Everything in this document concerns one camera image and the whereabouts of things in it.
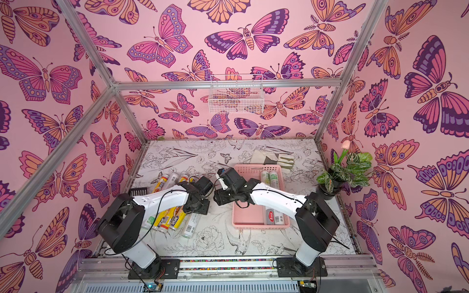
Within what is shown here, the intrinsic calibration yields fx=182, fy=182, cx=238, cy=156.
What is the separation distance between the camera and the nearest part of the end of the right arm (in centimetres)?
61

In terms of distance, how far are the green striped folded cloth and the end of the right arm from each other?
41 centimetres

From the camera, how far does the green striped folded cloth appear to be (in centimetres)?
108
